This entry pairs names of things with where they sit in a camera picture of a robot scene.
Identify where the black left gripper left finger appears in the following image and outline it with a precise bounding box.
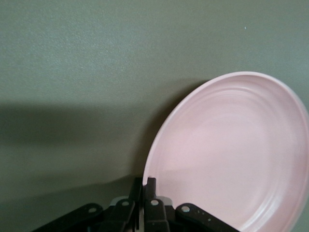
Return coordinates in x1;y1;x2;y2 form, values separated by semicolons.
31;177;143;232

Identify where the brown table cover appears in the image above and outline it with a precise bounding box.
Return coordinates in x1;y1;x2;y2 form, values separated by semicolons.
0;0;309;232

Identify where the pink shallow plate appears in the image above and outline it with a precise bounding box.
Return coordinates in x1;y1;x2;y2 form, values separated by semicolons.
142;71;309;232

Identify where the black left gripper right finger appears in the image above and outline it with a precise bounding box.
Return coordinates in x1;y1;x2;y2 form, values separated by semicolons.
144;177;239;232

